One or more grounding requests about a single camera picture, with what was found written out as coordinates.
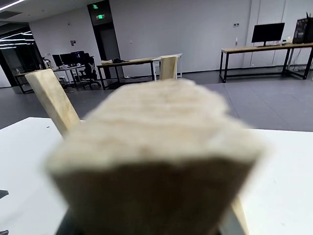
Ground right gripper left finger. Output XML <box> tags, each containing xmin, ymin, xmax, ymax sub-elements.
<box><xmin>56</xmin><ymin>208</ymin><xmax>85</xmax><ymax>235</ymax></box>

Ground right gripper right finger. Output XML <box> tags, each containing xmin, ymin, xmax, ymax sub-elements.
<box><xmin>219</xmin><ymin>207</ymin><xmax>243</xmax><ymax>235</ymax></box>

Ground wooden bar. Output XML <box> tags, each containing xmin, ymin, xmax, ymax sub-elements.
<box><xmin>43</xmin><ymin>78</ymin><xmax>268</xmax><ymax>235</ymax></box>

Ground wooden leg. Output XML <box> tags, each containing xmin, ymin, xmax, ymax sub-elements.
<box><xmin>24</xmin><ymin>69</ymin><xmax>82</xmax><ymax>137</ymax></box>
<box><xmin>159</xmin><ymin>55</ymin><xmax>178</xmax><ymax>81</ymax></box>

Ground black office chair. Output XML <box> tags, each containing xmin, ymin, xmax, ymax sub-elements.
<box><xmin>77</xmin><ymin>54</ymin><xmax>101</xmax><ymax>91</ymax></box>

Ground small black monitor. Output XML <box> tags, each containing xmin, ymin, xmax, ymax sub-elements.
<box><xmin>52</xmin><ymin>54</ymin><xmax>63</xmax><ymax>70</ymax></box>
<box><xmin>60</xmin><ymin>52</ymin><xmax>74</xmax><ymax>68</ymax></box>

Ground large black monitor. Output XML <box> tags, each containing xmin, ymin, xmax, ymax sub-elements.
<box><xmin>251</xmin><ymin>23</ymin><xmax>286</xmax><ymax>47</ymax></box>

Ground black computer case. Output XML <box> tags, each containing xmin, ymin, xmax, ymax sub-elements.
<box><xmin>292</xmin><ymin>11</ymin><xmax>313</xmax><ymax>45</ymax></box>

